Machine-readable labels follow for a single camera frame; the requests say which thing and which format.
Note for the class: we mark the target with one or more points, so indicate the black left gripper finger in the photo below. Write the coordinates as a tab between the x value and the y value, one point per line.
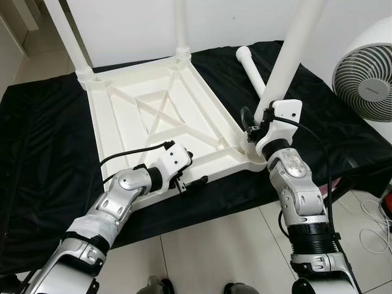
196	182
188	155

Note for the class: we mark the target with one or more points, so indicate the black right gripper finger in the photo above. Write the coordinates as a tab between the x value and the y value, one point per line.
247	117

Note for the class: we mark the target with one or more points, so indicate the white plastic table leg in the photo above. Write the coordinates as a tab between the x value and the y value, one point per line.
181	24
291	55
70	43
251	67

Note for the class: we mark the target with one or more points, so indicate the white plastic table top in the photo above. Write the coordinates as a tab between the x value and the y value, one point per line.
159	110

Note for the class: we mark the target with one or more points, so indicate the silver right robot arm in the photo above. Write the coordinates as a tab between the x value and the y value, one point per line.
300	190

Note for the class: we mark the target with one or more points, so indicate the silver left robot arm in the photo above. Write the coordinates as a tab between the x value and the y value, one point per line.
110	205

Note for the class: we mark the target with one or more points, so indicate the pink cloth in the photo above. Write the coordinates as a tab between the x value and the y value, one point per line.
323	190

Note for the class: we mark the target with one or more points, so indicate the grey left robot foot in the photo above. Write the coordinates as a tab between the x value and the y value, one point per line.
153	286

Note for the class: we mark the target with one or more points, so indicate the grey robot foot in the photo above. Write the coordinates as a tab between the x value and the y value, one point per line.
153	286
236	289

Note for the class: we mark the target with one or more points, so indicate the grey right robot foot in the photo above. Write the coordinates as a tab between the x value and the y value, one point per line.
236	289

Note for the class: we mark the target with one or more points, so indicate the white round fan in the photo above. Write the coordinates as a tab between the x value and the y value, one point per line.
364	79

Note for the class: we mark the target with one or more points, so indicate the black tablecloth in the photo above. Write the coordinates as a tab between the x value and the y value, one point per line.
49	153

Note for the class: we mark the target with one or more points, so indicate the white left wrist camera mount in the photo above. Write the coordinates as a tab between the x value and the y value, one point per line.
171	162

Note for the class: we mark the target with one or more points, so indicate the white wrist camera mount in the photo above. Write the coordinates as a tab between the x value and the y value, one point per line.
171	162
282	119

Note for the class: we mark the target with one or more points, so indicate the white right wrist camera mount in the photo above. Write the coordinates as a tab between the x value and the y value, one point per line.
282	119

